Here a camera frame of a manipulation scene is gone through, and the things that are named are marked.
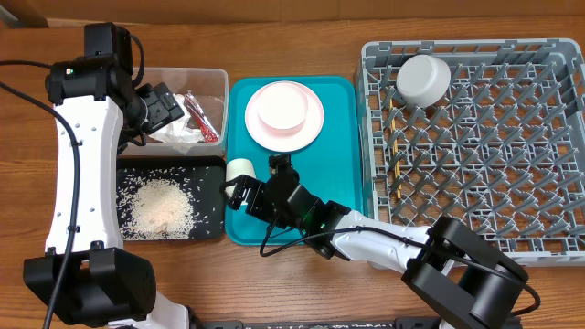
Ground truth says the rice pile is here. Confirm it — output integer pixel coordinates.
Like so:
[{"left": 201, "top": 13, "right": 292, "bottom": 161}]
[{"left": 116, "top": 164, "right": 226, "bottom": 241}]

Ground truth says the teal serving tray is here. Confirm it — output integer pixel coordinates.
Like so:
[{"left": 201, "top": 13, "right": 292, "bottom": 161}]
[{"left": 223, "top": 75, "right": 365, "bottom": 247}]

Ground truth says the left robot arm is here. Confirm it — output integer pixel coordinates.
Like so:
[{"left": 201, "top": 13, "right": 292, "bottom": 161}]
[{"left": 24, "top": 54, "right": 197, "bottom": 328}]

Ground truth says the grey dishwasher rack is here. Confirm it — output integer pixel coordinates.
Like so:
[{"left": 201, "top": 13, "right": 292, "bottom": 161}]
[{"left": 356, "top": 38, "right": 584, "bottom": 267}]

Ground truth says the large white plate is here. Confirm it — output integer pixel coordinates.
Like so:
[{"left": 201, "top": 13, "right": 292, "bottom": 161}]
[{"left": 245, "top": 80, "right": 324, "bottom": 152}]

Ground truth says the black plastic tray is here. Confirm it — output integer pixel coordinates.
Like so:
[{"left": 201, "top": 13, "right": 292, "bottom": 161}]
[{"left": 113, "top": 155, "right": 228, "bottom": 242}]

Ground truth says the white cup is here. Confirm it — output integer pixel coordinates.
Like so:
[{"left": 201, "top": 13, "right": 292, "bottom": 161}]
[{"left": 224, "top": 158, "right": 256, "bottom": 200}]

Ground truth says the grey bowl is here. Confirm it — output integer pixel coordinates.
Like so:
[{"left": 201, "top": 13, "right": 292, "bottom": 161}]
[{"left": 396, "top": 55, "right": 452, "bottom": 108}]

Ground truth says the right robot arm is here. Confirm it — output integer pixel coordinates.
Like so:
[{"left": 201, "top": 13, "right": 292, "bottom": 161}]
[{"left": 220, "top": 174, "right": 530, "bottom": 328}]

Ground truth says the white tissue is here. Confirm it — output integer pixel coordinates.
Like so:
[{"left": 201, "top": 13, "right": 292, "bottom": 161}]
[{"left": 149, "top": 94, "right": 205, "bottom": 143}]

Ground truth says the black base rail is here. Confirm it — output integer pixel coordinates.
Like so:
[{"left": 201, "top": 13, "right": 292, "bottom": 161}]
[{"left": 201, "top": 316, "right": 452, "bottom": 329}]

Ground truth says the red sauce packet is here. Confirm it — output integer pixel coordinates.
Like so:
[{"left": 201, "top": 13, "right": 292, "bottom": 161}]
[{"left": 184, "top": 90, "right": 219, "bottom": 143}]

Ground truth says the clear plastic bin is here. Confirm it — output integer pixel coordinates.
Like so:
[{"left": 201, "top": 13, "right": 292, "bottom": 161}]
[{"left": 121, "top": 67, "right": 229, "bottom": 157}]

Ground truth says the small pink plate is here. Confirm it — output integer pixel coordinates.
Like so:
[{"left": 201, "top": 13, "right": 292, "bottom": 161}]
[{"left": 256, "top": 81, "right": 308, "bottom": 131}]

